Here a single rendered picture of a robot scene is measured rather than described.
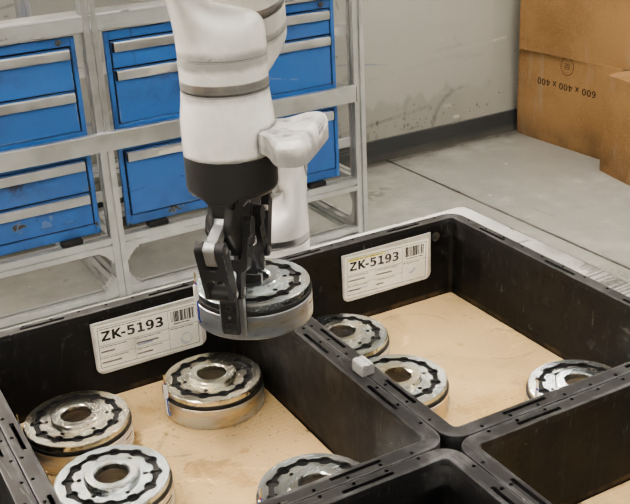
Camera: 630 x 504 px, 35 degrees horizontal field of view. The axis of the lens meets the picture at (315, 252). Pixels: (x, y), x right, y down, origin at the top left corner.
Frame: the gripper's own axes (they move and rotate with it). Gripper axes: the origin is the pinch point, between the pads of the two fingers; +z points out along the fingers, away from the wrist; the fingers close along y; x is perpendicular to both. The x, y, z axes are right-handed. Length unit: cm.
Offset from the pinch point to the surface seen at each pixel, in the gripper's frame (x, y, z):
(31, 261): -117, -152, 71
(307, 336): 3.0, -8.9, 7.4
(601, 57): 34, -350, 57
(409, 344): 9.9, -26.5, 17.2
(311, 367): 3.8, -7.0, 9.7
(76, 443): -16.3, 3.1, 14.0
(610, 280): 33, -75, 30
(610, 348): 31.5, -21.5, 12.9
